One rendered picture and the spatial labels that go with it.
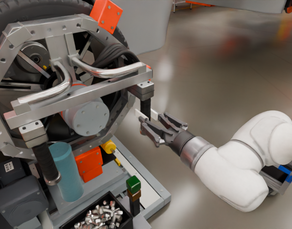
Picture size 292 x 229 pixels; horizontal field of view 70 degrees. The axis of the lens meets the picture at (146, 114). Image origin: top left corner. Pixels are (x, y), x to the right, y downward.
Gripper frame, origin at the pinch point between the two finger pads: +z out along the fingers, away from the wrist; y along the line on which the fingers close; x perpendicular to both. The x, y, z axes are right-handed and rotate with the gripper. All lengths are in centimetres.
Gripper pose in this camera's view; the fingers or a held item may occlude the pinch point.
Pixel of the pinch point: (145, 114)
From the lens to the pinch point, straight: 72.3
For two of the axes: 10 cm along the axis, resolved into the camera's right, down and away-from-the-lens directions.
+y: 7.9, -3.7, 4.9
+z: -6.1, -4.7, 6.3
